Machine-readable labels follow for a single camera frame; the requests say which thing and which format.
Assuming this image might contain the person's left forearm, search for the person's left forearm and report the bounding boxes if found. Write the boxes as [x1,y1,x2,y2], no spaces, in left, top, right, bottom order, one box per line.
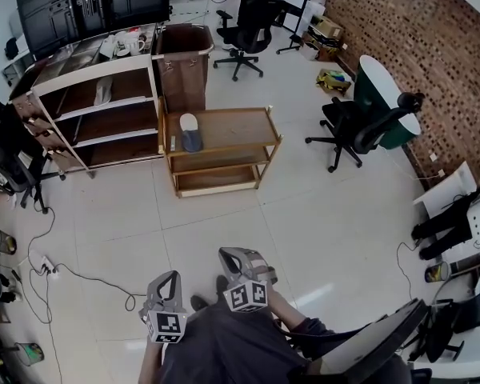
[137,340,166,384]

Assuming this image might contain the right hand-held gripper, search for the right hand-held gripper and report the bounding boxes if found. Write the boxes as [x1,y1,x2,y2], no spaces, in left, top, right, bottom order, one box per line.
[222,249,278,314]

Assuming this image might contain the white table with black edge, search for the white table with black edge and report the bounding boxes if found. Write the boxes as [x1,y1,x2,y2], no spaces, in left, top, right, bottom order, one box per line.
[306,298,430,375]

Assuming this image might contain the cardboard box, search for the cardboard box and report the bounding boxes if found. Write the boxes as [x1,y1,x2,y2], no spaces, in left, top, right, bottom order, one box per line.
[306,15,344,50]

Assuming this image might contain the person's right forearm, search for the person's right forearm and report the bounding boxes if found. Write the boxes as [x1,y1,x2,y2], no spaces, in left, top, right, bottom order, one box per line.
[265,289,305,331]

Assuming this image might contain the white boxes stack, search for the white boxes stack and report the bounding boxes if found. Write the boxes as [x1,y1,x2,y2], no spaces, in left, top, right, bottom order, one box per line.
[303,0,332,27]

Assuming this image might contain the grey slipper with white sole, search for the grey slipper with white sole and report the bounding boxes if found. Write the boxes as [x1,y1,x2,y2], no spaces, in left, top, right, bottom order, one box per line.
[93,74,115,107]
[178,112,204,153]

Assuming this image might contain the person's dark top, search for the person's dark top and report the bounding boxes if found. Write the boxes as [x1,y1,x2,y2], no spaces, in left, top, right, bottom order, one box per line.
[158,305,347,384]

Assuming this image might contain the green table with white top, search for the green table with white top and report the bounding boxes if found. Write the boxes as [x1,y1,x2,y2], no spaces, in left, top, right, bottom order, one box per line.
[353,54,421,150]

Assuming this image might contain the black office chair with headrest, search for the black office chair with headrest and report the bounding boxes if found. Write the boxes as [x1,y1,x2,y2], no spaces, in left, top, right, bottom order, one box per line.
[305,92,426,174]

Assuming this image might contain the black floor cable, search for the black floor cable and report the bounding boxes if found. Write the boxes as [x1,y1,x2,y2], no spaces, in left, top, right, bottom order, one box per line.
[23,206,138,384]

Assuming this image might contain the white desk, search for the white desk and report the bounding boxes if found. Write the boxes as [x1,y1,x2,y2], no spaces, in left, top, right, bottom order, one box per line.
[413,160,480,220]

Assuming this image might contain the wooden rolling cart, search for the wooden rolling cart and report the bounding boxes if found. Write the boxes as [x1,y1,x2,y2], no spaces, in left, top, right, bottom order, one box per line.
[150,23,284,199]

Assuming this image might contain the mesh waste bin yellow contents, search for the mesh waste bin yellow contents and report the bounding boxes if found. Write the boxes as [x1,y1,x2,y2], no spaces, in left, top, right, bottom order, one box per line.
[0,226,18,256]

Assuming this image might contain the black mesh office chair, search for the black mesh office chair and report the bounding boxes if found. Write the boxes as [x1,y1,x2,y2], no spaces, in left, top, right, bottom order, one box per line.
[0,96,67,215]

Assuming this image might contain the thin black cable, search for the thin black cable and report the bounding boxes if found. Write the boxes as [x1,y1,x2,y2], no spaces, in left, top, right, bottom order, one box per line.
[394,241,427,300]

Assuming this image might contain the brown and white shelf rack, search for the brown and white shelf rack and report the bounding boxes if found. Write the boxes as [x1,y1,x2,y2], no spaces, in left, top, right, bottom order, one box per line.
[8,22,166,180]

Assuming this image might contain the white power strip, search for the white power strip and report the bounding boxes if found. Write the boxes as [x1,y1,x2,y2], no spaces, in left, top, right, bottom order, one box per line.
[34,255,61,279]

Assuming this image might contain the mesh waste bin green contents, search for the mesh waste bin green contents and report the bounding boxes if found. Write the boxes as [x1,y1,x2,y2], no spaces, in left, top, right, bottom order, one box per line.
[14,342,45,366]

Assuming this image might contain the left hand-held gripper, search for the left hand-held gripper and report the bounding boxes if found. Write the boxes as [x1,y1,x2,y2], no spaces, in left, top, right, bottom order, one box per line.
[138,270,190,346]

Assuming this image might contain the yellow green bag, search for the yellow green bag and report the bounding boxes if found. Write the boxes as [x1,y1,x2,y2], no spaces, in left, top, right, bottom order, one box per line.
[315,69,352,94]

